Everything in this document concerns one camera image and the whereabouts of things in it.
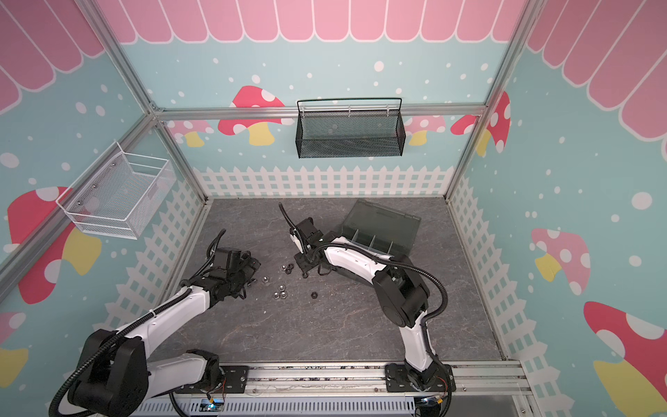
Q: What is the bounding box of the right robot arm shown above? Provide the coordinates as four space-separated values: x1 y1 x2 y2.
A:
280 200 449 390

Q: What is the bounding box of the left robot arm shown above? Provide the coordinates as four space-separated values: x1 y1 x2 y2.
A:
48 231 261 416

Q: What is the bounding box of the silver hex nut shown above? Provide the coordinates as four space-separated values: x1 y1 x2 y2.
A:
273 284 288 300

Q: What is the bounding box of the green compartment organizer box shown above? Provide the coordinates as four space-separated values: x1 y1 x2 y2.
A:
327 199 421 256

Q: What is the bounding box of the black wire mesh basket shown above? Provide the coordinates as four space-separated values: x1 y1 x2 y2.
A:
295 97 406 159

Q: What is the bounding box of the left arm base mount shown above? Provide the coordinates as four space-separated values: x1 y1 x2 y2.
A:
175 365 250 395

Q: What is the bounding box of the white wire mesh basket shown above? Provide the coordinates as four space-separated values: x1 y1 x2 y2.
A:
56 142 176 240

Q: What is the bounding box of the aluminium rail frame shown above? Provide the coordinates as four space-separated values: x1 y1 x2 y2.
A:
96 359 538 417

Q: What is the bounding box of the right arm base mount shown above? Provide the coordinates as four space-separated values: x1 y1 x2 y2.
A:
385 362 457 393

